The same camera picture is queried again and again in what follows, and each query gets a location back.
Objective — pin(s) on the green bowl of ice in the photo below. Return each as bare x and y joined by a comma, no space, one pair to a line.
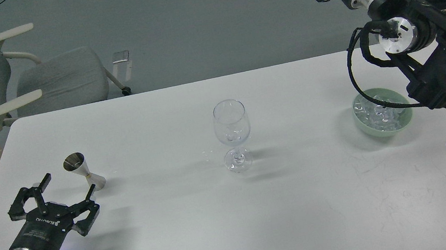
377,120

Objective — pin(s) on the grey office chair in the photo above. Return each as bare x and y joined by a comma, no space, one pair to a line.
30,86

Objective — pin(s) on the steel cocktail jigger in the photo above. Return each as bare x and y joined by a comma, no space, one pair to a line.
77,164

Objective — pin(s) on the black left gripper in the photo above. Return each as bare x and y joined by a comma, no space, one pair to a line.
44,235

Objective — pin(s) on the metal floor plate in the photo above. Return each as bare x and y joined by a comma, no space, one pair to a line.
121,56

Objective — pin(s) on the clear wine glass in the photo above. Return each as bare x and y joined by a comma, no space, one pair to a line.
232,128

